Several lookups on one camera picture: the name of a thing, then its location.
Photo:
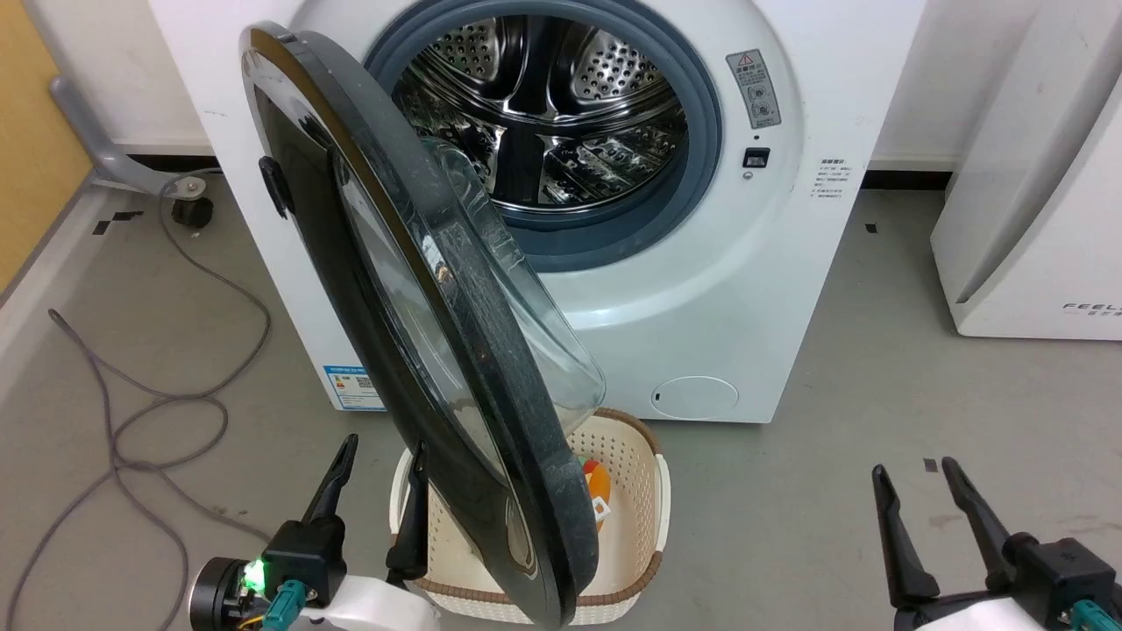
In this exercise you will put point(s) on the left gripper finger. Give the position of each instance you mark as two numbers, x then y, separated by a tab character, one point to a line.
331	486
412	535

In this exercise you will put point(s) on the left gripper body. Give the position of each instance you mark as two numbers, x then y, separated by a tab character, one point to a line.
307	561

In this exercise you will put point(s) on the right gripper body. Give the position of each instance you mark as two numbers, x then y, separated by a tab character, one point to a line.
1061	578

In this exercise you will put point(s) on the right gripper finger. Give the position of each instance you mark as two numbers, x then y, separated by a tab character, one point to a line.
982	526
901	552

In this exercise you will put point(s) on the black round glass washer door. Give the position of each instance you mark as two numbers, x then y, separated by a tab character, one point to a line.
526	438

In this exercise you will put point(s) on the white front-load washing machine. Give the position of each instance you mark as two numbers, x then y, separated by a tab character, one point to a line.
745	289

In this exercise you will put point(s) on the black door latch socket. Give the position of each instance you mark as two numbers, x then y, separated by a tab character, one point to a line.
756	158

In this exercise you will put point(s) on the grey rubber door gasket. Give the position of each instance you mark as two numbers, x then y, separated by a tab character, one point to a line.
703	149

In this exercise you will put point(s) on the blue energy label sticker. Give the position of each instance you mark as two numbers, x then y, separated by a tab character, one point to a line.
352	387

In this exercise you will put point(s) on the orange toy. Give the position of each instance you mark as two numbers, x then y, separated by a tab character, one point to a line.
597	482

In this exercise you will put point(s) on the cream plastic laundry basket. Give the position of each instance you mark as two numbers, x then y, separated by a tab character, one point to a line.
633	491

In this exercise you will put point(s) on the round white filter cover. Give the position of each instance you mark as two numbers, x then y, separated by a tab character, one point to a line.
694	397

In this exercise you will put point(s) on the black caster wheel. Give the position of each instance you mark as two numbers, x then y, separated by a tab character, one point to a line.
192	213

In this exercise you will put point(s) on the white appliance with grey lettering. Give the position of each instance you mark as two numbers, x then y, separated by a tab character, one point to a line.
1034	219

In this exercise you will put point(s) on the small printed text sticker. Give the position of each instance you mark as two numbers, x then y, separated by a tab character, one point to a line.
831	180

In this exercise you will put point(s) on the grey wheeled stand leg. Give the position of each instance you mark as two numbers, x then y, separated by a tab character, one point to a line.
105	158

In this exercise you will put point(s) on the perforated steel washer drum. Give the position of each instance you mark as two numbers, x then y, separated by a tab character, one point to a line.
526	96

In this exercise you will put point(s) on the grey warning sticker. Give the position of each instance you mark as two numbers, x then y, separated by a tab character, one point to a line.
754	88

